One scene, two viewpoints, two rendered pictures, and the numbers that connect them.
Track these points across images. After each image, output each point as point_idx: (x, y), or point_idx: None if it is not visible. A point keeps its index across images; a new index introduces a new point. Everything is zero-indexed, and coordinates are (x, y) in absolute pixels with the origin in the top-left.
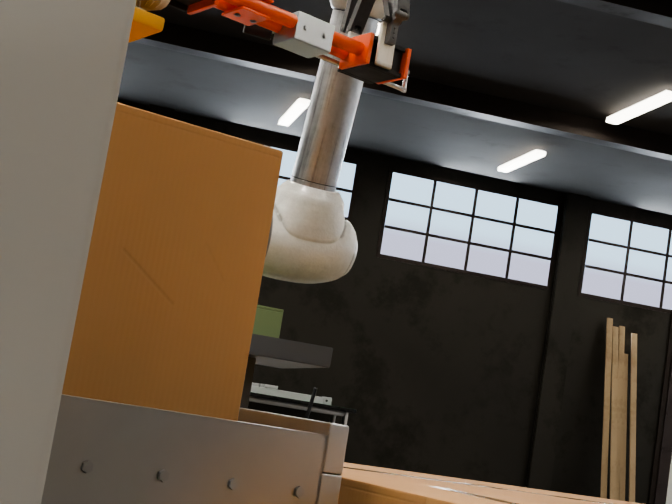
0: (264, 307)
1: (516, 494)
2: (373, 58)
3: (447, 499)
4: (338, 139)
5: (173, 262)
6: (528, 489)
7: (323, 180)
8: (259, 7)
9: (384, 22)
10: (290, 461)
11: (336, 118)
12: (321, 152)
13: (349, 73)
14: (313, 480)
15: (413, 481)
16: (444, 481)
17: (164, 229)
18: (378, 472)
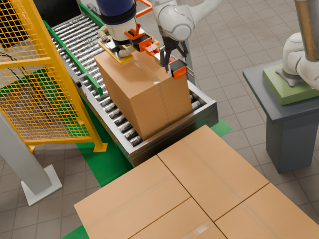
0: (279, 93)
1: (207, 193)
2: None
3: (124, 176)
4: (306, 44)
5: (127, 108)
6: (273, 202)
7: (306, 57)
8: (148, 53)
9: None
10: (126, 151)
11: (302, 37)
12: (303, 47)
13: None
14: (129, 156)
15: (181, 170)
16: (215, 176)
17: (125, 103)
18: (202, 162)
